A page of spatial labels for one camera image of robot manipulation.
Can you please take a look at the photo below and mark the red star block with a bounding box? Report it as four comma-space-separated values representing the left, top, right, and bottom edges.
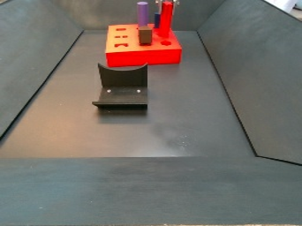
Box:
159, 1, 173, 37

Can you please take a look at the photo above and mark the red shape sorter board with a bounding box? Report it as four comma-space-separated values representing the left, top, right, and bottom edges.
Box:
105, 24, 181, 67

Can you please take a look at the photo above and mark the purple cylinder block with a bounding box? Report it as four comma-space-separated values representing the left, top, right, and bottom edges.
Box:
136, 1, 148, 26

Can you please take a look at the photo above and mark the blue block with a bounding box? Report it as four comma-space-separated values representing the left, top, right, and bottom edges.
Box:
155, 12, 160, 28

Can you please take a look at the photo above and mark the dark grey square block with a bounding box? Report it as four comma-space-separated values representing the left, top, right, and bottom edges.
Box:
137, 26, 152, 45

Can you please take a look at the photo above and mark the black curved holder stand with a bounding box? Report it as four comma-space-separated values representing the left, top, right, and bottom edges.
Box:
92, 64, 147, 108

